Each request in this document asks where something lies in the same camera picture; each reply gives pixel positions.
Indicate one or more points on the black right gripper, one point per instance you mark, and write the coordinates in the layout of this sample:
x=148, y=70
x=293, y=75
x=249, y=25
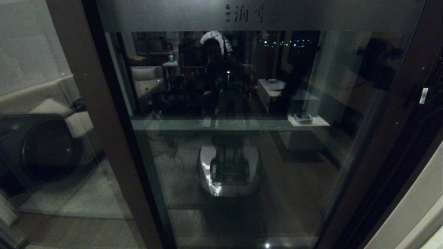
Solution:
x=435, y=98

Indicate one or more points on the brown framed sliding glass door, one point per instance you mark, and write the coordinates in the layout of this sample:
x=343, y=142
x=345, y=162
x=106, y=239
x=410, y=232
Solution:
x=373, y=155

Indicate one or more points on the dark brown door jamb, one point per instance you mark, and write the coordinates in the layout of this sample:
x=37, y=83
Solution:
x=408, y=193

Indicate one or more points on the brown framed fixed glass door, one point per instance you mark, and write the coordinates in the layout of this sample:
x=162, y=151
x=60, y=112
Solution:
x=100, y=103

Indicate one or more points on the grey floor rug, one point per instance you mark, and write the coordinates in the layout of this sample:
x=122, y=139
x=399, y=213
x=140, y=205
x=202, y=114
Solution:
x=86, y=197

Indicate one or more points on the grey and beige sofa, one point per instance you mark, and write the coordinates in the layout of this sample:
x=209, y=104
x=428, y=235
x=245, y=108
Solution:
x=52, y=109

